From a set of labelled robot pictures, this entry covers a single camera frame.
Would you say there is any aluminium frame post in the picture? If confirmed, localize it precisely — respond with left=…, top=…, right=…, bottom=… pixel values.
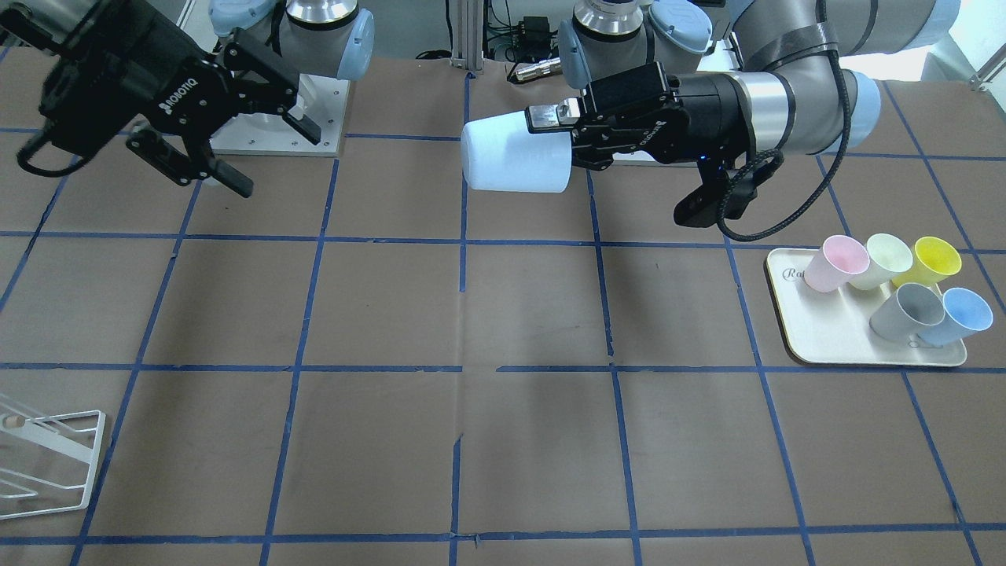
left=446, top=0, right=487, bottom=75

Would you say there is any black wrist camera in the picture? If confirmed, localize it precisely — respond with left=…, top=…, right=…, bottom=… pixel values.
left=673, top=149, right=784, bottom=228

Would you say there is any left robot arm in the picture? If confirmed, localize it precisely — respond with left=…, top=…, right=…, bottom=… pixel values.
left=523, top=1, right=960, bottom=171

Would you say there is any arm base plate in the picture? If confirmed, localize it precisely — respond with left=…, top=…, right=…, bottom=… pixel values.
left=206, top=75, right=351, bottom=157

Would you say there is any white wire cup rack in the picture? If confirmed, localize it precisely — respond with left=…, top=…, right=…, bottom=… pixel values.
left=1, top=395, right=107, bottom=520

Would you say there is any blue cup on tray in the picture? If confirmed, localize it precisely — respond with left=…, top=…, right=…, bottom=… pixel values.
left=917, top=288, right=994, bottom=347

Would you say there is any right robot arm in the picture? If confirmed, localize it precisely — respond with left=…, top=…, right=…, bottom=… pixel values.
left=2, top=1, right=375, bottom=197

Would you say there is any light blue cup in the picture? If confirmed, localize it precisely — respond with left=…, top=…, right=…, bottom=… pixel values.
left=460, top=112, right=572, bottom=193

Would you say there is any yellow cup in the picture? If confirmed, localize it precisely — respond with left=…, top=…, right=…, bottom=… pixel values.
left=891, top=236, right=963, bottom=288

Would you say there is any grey cup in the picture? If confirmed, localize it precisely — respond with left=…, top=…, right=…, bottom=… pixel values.
left=868, top=282, right=945, bottom=344

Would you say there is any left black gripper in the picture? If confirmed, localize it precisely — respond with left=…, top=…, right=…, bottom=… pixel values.
left=525, top=62, right=752, bottom=171

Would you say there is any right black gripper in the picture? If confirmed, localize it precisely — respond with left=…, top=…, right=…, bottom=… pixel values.
left=16, top=1, right=322, bottom=198

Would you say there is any pink cup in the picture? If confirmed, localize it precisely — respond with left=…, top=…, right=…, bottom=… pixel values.
left=802, top=235, right=871, bottom=293

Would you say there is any cream white cup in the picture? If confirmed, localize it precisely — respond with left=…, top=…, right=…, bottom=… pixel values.
left=849, top=233, right=915, bottom=291

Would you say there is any cream serving tray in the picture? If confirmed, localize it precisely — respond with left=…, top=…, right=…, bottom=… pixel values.
left=765, top=248, right=967, bottom=368

